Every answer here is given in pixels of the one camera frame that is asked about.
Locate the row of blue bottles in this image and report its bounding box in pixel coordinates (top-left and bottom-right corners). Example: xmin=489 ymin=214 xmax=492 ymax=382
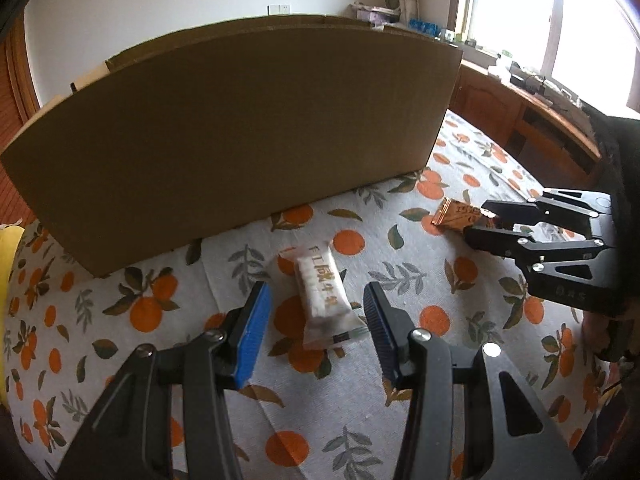
xmin=407 ymin=17 xmax=442 ymax=36

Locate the brown cardboard box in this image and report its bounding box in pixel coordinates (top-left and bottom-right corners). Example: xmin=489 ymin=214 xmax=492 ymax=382
xmin=0 ymin=14 xmax=463 ymax=278

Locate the yellow plush pillow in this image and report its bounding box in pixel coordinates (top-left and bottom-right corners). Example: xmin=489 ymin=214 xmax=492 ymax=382
xmin=0 ymin=224 xmax=26 ymax=401

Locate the orange print tablecloth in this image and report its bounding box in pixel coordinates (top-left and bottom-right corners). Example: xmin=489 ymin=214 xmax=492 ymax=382
xmin=0 ymin=110 xmax=626 ymax=480

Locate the windowsill clutter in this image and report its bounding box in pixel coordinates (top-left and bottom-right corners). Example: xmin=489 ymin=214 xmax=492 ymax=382
xmin=445 ymin=30 xmax=587 ymax=111

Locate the window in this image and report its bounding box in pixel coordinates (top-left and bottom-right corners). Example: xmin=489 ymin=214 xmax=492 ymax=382
xmin=452 ymin=0 xmax=640 ymax=111

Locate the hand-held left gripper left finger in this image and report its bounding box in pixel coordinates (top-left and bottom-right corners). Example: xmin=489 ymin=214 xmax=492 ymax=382
xmin=55 ymin=281 xmax=273 ymax=480

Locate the wooden cabinet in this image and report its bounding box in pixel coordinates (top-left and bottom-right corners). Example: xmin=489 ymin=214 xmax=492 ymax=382
xmin=447 ymin=57 xmax=603 ymax=176

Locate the person's right hand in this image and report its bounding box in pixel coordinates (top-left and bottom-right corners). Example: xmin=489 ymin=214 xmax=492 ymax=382
xmin=580 ymin=310 xmax=631 ymax=366

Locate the small white nougat packet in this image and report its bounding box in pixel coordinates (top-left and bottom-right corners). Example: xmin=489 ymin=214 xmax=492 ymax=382
xmin=294 ymin=242 xmax=370 ymax=352

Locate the pile of papers and boxes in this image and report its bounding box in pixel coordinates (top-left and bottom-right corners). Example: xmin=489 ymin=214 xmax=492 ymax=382
xmin=350 ymin=2 xmax=401 ymax=28

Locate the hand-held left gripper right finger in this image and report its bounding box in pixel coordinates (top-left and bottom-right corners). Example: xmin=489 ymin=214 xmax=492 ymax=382
xmin=363 ymin=282 xmax=583 ymax=480

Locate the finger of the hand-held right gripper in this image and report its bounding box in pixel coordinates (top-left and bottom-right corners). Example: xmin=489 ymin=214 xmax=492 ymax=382
xmin=482 ymin=187 xmax=615 ymax=237
xmin=465 ymin=229 xmax=619 ymax=272

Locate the wooden slatted panel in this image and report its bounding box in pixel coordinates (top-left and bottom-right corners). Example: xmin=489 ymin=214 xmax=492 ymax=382
xmin=0 ymin=12 xmax=43 ymax=226

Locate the copper candy packet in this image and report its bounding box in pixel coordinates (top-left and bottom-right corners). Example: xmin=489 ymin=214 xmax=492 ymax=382
xmin=431 ymin=198 xmax=483 ymax=235

